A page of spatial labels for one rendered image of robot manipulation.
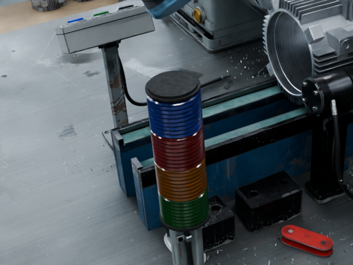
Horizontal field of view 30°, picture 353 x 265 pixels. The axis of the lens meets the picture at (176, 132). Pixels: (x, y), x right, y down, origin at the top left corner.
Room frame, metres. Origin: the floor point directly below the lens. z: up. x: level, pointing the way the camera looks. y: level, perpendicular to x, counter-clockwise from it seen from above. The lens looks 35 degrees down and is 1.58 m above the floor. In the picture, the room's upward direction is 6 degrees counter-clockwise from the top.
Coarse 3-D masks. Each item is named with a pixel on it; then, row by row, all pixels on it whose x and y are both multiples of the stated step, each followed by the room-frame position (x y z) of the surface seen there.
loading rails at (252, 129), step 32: (224, 96) 1.04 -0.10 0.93; (256, 96) 1.04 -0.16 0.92; (128, 128) 0.97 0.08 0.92; (224, 128) 1.00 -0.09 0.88; (256, 128) 0.94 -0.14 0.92; (288, 128) 0.93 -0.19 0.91; (352, 128) 0.98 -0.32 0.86; (128, 160) 0.93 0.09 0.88; (224, 160) 0.89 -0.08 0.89; (256, 160) 0.91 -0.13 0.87; (288, 160) 0.93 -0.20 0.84; (128, 192) 0.93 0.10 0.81; (224, 192) 0.89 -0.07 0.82; (160, 224) 0.84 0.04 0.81
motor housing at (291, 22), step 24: (288, 0) 1.04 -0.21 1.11; (312, 0) 1.02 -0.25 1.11; (264, 24) 1.10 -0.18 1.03; (288, 24) 1.10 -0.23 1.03; (312, 24) 0.98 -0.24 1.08; (336, 24) 0.99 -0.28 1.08; (288, 48) 1.09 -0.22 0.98; (312, 48) 0.95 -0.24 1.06; (288, 72) 1.06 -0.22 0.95; (312, 72) 0.94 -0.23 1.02; (288, 96) 1.02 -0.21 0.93
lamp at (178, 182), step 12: (156, 168) 0.60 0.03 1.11; (192, 168) 0.59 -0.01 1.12; (204, 168) 0.60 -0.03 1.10; (168, 180) 0.59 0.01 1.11; (180, 180) 0.58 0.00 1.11; (192, 180) 0.58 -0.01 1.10; (204, 180) 0.60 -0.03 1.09; (168, 192) 0.59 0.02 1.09; (180, 192) 0.58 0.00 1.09; (192, 192) 0.58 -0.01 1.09
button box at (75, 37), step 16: (96, 16) 1.12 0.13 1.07; (112, 16) 1.11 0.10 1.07; (128, 16) 1.12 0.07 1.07; (144, 16) 1.13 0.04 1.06; (64, 32) 1.07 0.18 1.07; (80, 32) 1.08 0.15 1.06; (96, 32) 1.09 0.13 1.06; (112, 32) 1.10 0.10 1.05; (128, 32) 1.11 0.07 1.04; (144, 32) 1.11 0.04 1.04; (64, 48) 1.09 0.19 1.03; (80, 48) 1.07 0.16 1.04
